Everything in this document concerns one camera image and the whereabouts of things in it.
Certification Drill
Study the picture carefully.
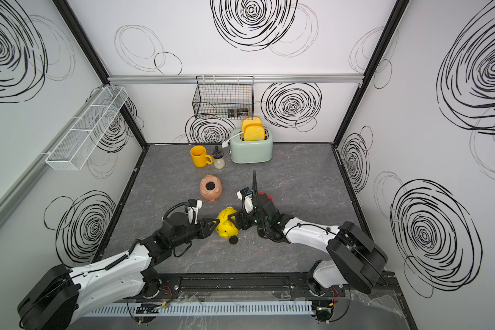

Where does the black round plug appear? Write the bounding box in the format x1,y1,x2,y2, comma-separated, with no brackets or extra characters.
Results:
206,181,216,191
229,236,239,245

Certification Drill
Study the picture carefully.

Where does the yellow toast slice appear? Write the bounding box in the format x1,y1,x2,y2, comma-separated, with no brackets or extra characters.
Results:
243,124,266,141
241,116,262,131

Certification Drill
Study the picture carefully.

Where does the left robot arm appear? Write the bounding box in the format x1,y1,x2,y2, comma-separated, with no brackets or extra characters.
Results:
17,213,219,329

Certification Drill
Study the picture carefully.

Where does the black corner frame post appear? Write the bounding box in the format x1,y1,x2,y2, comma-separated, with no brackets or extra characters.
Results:
333,0,410,147
52,0,148,150

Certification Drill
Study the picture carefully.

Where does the red piggy bank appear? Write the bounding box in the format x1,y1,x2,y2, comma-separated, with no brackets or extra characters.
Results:
258,192,273,202

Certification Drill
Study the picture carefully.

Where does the yellow toast slice front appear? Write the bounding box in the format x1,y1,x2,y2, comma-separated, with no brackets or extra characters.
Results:
243,124,266,141

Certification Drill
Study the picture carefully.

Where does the yellow piggy bank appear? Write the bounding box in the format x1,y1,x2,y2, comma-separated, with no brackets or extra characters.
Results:
216,206,239,239

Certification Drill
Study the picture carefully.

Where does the white wire shelf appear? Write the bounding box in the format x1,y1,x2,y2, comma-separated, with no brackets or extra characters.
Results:
45,86,129,171

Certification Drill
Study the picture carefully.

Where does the mint green toaster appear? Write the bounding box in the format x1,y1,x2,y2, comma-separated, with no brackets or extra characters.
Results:
229,129,273,164

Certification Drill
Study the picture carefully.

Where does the black corner frame post left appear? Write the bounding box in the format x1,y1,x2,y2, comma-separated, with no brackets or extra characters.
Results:
52,0,148,150

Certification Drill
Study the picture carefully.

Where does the yellow ceramic mug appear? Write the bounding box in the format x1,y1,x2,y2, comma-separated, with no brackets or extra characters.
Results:
190,145,214,168

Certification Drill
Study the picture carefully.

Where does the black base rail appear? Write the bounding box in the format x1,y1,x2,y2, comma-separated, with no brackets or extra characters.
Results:
139,271,399,294

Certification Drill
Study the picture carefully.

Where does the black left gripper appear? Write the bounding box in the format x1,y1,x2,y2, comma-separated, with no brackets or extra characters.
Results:
171,218,221,250

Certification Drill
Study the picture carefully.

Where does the white slotted cable duct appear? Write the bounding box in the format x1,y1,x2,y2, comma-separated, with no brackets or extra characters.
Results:
86,301,314,318

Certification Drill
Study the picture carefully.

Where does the black wire basket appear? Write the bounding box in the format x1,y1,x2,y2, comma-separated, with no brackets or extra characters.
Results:
192,75,254,120

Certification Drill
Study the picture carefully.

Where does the black corner frame post right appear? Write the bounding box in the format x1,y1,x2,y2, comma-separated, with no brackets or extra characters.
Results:
333,0,410,147

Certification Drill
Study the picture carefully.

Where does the dark item in basket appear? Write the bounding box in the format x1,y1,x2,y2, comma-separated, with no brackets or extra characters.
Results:
227,107,250,118

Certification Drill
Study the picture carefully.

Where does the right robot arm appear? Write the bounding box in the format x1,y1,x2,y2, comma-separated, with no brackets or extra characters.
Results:
228,188,388,296

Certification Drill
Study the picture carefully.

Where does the pink piggy bank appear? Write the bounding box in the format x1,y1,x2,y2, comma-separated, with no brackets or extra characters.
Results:
199,175,223,202

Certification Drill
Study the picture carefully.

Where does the yellow toast slice rear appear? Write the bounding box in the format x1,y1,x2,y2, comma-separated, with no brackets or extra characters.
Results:
241,116,262,131

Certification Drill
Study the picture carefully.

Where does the glass sugar jar with spoon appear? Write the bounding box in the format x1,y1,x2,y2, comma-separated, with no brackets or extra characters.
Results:
212,146,225,169

